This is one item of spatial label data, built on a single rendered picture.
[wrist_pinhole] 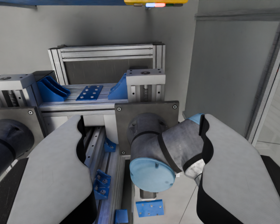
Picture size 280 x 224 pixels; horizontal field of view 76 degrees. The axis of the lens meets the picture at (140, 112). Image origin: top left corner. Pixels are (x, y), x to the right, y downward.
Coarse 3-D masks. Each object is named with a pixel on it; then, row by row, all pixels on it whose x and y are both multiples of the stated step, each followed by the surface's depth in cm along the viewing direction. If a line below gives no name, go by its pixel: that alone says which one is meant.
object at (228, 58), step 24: (216, 0) 103; (240, 0) 79; (264, 0) 64; (216, 24) 103; (240, 24) 79; (264, 24) 64; (216, 48) 103; (240, 48) 79; (264, 48) 64; (192, 72) 148; (216, 72) 103; (240, 72) 79; (192, 96) 148; (216, 96) 103; (240, 96) 80; (240, 120) 80
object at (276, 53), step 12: (216, 12) 102; (228, 12) 88; (240, 12) 78; (252, 12) 70; (264, 12) 64; (276, 12) 58; (276, 36) 58; (276, 48) 58; (276, 60) 59; (264, 72) 64; (264, 84) 64; (264, 96) 65; (252, 108) 71; (252, 120) 71; (252, 132) 72
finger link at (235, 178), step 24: (216, 120) 11; (216, 144) 9; (240, 144) 9; (216, 168) 7; (240, 168) 7; (264, 168) 7; (216, 192) 6; (240, 192) 6; (264, 192) 6; (216, 216) 6; (240, 216) 6; (264, 216) 6
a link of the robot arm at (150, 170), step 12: (132, 144) 55; (144, 144) 50; (156, 144) 47; (132, 156) 50; (144, 156) 46; (156, 156) 45; (168, 156) 44; (132, 168) 46; (144, 168) 44; (156, 168) 43; (168, 168) 44; (132, 180) 47; (144, 180) 46; (156, 180) 46; (168, 180) 45
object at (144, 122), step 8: (136, 120) 61; (144, 120) 59; (152, 120) 59; (160, 120) 61; (128, 128) 62; (136, 128) 58; (144, 128) 57; (152, 128) 57; (160, 128) 60; (128, 136) 61; (136, 136) 56
